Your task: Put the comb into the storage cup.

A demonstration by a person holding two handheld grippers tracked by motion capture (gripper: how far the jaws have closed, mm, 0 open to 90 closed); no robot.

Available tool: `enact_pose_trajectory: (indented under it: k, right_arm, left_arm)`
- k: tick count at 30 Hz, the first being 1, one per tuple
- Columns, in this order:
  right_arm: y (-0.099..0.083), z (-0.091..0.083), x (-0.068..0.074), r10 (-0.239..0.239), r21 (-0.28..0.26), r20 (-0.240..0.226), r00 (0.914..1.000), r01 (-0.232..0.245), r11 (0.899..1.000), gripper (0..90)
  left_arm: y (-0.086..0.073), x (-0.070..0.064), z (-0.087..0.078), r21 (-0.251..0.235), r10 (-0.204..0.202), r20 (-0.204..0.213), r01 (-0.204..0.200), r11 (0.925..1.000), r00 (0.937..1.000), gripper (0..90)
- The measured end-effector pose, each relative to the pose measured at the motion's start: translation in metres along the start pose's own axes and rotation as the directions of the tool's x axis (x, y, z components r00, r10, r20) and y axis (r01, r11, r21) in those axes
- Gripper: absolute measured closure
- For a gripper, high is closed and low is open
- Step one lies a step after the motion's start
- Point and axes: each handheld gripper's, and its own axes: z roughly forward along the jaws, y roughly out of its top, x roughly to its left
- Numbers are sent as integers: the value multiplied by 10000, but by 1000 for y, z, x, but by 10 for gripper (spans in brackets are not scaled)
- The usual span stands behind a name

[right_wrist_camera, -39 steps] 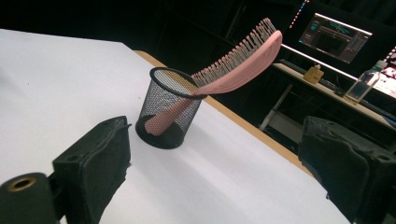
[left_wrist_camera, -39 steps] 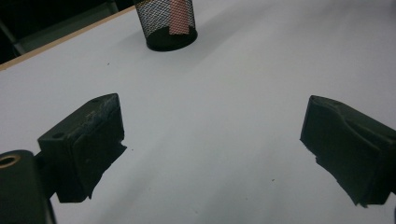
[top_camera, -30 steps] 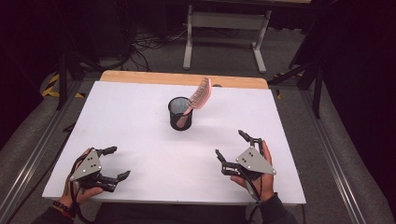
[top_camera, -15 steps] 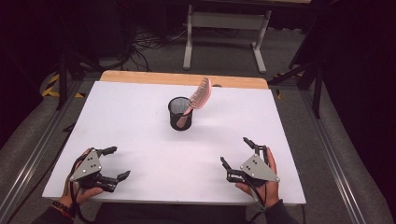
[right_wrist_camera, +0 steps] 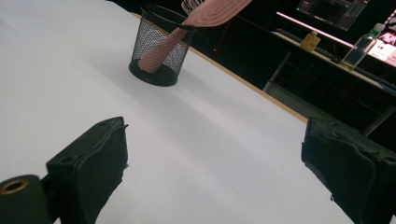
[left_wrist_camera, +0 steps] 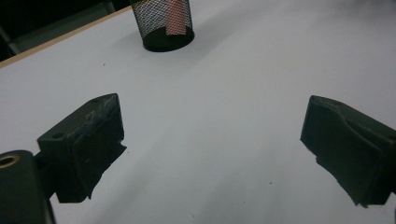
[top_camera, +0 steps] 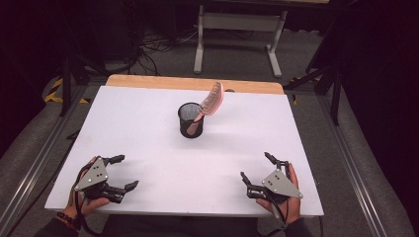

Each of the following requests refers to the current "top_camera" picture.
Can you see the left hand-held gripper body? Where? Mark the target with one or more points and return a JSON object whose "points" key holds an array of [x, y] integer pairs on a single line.
{"points": [[94, 179]]}

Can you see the person's left hand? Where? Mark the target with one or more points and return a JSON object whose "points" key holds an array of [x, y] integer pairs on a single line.
{"points": [[92, 205]]}

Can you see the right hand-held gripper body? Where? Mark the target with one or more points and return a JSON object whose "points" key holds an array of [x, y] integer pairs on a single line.
{"points": [[281, 187]]}

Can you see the black metal stand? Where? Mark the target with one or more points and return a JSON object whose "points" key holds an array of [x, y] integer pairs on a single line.
{"points": [[335, 98], [67, 85]]}

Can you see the person's lap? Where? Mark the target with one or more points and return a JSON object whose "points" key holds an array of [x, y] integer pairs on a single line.
{"points": [[184, 227]]}

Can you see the yellow black hazard tape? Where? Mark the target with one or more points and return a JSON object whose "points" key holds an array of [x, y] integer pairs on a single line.
{"points": [[52, 95]]}

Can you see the wooden table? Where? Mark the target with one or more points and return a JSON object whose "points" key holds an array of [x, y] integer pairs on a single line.
{"points": [[158, 82]]}

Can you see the person's right hand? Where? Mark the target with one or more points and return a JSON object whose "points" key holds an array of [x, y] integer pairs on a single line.
{"points": [[291, 210]]}

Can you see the pink hairbrush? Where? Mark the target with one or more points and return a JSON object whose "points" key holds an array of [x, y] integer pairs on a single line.
{"points": [[212, 100]]}

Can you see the black mesh pen holder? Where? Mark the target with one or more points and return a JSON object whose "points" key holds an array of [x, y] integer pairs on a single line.
{"points": [[184, 126]]}

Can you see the aluminium floor rail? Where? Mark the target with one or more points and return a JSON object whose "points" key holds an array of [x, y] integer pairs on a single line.
{"points": [[354, 171], [36, 164]]}

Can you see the white table board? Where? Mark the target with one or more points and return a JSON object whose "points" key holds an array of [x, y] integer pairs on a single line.
{"points": [[217, 158]]}

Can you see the grey metal desk frame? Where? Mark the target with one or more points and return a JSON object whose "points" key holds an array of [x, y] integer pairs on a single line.
{"points": [[240, 22]]}

